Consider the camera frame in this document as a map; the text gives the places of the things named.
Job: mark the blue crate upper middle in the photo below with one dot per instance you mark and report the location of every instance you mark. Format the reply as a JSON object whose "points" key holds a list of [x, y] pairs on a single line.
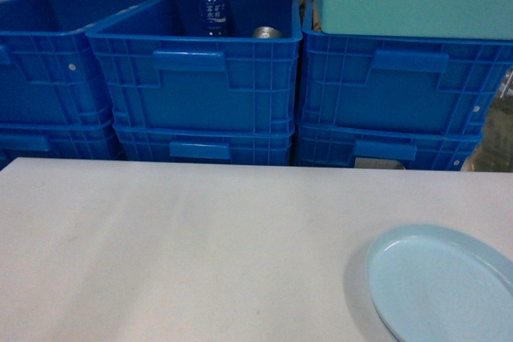
{"points": [[163, 71]]}

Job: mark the light blue oval tray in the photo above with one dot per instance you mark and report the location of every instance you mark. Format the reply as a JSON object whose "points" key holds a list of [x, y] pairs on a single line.
{"points": [[431, 283]]}

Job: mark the blue crate upper right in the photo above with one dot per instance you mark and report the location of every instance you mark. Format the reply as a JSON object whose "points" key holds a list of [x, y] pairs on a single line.
{"points": [[432, 86]]}

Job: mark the blue crate lower left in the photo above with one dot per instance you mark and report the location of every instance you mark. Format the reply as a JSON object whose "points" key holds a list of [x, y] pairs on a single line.
{"points": [[96, 141]]}

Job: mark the blue crate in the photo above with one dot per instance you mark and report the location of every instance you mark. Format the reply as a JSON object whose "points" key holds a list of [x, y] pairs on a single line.
{"points": [[96, 141], [222, 147], [326, 146], [163, 71], [432, 86], [49, 72]]}

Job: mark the clear plastic water bottle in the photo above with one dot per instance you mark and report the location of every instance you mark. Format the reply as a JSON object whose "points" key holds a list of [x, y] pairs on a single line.
{"points": [[213, 20]]}

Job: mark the blue crate lower middle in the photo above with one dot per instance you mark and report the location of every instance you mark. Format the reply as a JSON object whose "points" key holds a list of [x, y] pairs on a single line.
{"points": [[222, 147]]}

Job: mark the silver metal can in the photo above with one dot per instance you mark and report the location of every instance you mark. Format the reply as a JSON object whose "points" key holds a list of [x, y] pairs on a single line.
{"points": [[266, 32]]}

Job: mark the blue crate lower right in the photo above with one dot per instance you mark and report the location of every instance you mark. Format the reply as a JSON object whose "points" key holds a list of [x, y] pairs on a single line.
{"points": [[326, 146]]}

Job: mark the blue crate upper left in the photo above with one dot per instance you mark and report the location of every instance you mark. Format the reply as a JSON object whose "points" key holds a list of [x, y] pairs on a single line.
{"points": [[49, 72]]}

